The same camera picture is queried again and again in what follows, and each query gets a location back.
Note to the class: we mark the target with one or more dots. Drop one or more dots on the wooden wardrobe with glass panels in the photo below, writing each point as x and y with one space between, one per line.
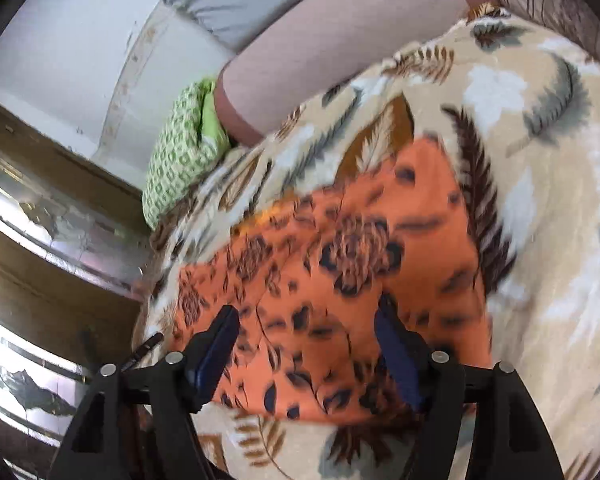
73 244

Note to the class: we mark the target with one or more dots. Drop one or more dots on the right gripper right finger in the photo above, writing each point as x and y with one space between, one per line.
510 440

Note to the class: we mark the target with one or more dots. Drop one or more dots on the pink brown bolster cushion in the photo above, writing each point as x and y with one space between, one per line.
314 46

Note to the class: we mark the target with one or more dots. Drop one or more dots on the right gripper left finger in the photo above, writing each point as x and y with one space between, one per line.
137 424

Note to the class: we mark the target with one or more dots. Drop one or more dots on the orange black floral garment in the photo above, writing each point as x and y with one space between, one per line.
307 279

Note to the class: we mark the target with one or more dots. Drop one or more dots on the cream leaf-print fleece blanket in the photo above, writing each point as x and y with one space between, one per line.
518 107

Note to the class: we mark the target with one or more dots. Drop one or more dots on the green white patterned pillow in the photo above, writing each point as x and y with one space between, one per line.
191 142

